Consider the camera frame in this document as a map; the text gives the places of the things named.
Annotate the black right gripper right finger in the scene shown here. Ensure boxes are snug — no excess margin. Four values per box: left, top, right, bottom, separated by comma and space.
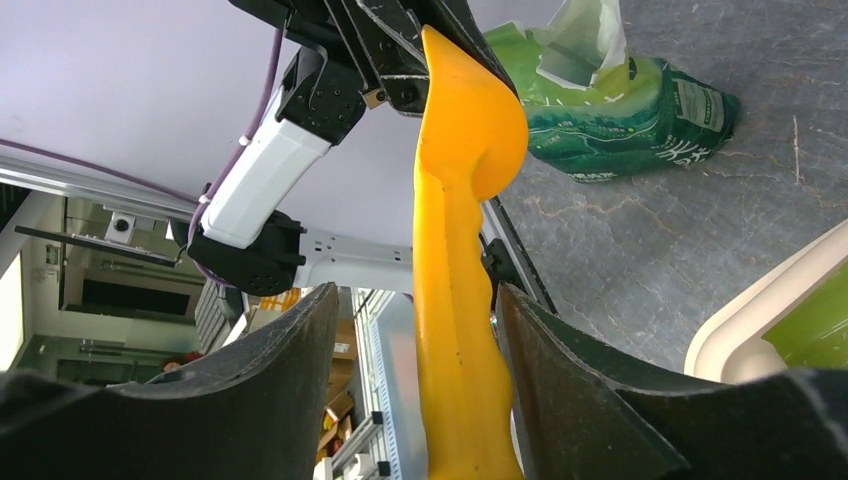
497, 284, 847, 479

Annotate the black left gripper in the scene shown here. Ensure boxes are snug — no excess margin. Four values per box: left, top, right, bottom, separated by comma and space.
232, 0, 517, 116

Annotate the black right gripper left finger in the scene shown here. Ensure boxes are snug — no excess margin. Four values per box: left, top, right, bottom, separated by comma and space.
1, 283, 339, 479

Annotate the yellow plastic scoop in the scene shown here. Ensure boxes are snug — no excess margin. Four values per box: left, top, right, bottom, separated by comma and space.
413, 26, 528, 479

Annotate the green cat litter bag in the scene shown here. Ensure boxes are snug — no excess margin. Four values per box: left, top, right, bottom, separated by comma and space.
484, 1, 741, 183

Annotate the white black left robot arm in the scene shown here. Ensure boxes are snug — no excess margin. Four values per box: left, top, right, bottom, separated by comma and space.
187, 1, 511, 297

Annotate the beige green litter box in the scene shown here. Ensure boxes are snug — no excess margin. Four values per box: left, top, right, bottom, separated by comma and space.
683, 221, 847, 384

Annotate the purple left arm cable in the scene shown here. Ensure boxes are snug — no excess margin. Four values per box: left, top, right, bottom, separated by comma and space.
0, 26, 286, 289

